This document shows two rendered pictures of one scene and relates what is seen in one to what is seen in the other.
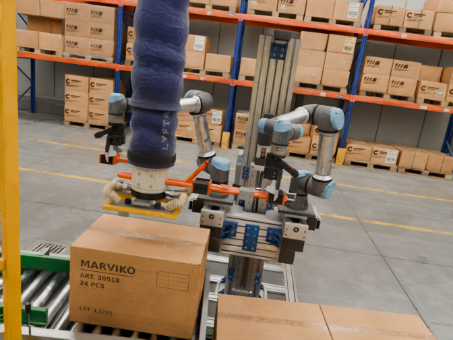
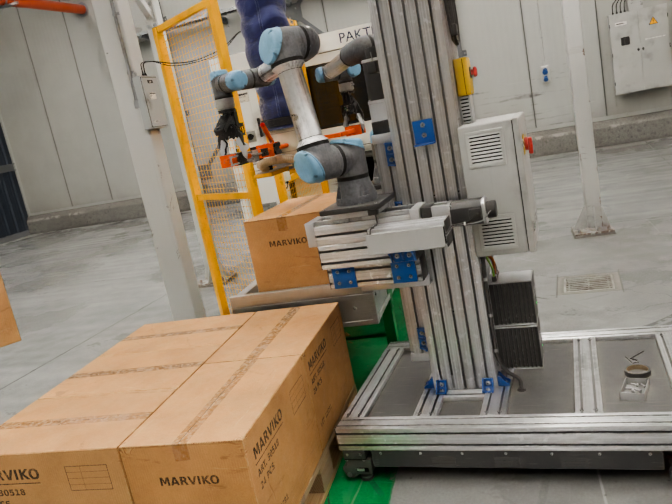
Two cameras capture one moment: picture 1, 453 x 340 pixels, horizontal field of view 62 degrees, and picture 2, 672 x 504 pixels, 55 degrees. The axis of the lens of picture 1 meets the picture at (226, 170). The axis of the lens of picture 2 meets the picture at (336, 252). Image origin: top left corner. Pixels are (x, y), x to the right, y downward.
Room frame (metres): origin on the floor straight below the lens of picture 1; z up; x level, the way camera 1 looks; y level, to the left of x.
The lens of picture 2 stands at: (2.82, -2.72, 1.36)
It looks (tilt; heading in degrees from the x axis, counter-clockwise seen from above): 12 degrees down; 108
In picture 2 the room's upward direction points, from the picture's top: 11 degrees counter-clockwise
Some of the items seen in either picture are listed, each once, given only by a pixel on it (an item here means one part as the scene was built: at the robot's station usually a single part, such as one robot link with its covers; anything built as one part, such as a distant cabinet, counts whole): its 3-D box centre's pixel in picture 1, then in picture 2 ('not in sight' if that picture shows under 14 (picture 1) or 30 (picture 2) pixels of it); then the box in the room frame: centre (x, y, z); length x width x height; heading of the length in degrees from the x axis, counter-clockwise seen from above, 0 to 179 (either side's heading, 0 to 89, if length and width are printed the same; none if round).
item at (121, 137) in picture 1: (115, 133); (349, 103); (1.99, 0.62, 1.39); 0.09 x 0.08 x 0.12; 88
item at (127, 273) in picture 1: (144, 272); (311, 242); (1.73, 0.35, 0.75); 0.60 x 0.40 x 0.40; 88
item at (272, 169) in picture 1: (274, 166); (230, 124); (1.69, -0.22, 1.40); 0.09 x 0.08 x 0.12; 86
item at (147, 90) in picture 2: not in sight; (151, 102); (0.81, 0.74, 1.62); 0.20 x 0.05 x 0.30; 92
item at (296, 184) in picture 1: (301, 181); (347, 156); (2.22, -0.46, 1.20); 0.13 x 0.12 x 0.14; 53
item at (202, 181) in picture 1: (201, 185); (268, 149); (1.71, 0.11, 1.26); 0.10 x 0.08 x 0.06; 177
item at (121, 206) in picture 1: (142, 206); (275, 167); (1.62, 0.36, 1.15); 0.34 x 0.10 x 0.05; 87
